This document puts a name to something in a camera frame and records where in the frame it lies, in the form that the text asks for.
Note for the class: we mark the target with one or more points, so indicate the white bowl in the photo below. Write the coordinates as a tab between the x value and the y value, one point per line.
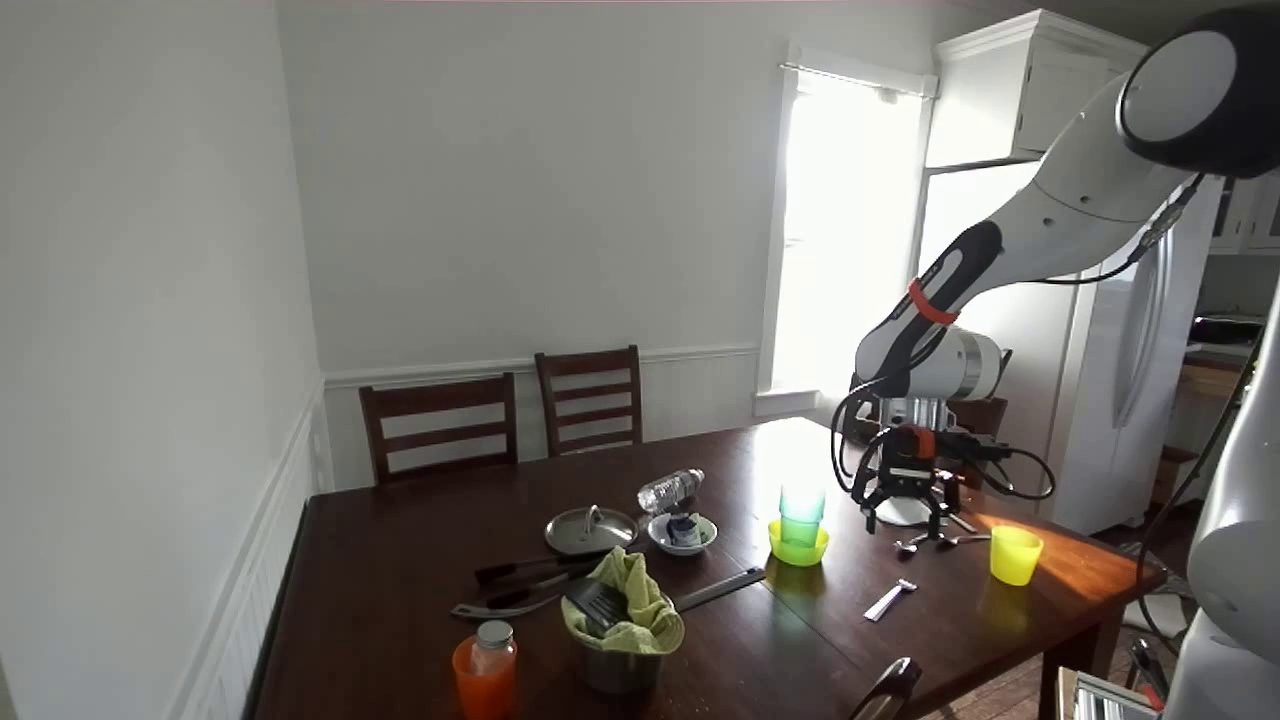
683	537

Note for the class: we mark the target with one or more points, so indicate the metal pot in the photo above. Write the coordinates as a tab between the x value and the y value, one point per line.
623	670

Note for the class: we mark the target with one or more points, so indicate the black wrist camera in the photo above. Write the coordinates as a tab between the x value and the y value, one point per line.
923	463

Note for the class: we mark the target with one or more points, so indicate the clear plastic water bottle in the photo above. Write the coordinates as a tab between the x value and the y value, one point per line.
671	488

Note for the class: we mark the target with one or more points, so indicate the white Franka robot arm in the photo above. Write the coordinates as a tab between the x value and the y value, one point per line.
1067	200

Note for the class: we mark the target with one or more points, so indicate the black spatula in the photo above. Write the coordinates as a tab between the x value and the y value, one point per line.
515	579

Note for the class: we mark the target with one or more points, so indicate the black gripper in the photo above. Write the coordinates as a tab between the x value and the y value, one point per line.
923	475

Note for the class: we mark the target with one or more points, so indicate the yellow-green cloth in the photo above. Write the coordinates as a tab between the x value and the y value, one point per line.
643	601

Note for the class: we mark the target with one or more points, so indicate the orange juice bottle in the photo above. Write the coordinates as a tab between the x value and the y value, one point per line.
484	678

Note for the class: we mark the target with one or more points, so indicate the tall white cabinet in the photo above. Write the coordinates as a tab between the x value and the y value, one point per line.
1015	83

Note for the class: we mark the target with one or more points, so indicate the green plastic cup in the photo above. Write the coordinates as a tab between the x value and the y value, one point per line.
798	554

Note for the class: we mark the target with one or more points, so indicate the silver metal fork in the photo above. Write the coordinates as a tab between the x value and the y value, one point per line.
891	601

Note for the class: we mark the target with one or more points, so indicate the yellow plastic cup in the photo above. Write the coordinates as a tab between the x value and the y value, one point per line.
1015	556

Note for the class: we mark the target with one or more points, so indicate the white glass-door wall cabinet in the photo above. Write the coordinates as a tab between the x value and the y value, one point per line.
1244	214

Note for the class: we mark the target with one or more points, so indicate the metal pot lid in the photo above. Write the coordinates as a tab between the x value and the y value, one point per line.
585	528

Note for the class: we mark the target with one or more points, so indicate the bright window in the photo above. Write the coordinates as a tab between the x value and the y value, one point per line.
844	226

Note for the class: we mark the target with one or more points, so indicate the white refrigerator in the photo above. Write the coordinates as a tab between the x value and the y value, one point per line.
1067	400

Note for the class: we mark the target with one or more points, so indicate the dark metal ladle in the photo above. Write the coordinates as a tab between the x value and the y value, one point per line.
501	611

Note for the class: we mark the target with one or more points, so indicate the robot mounting stand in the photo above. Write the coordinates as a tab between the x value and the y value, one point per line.
1102	698

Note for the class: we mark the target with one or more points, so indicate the large silver metal spoon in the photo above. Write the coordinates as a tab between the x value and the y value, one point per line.
907	547

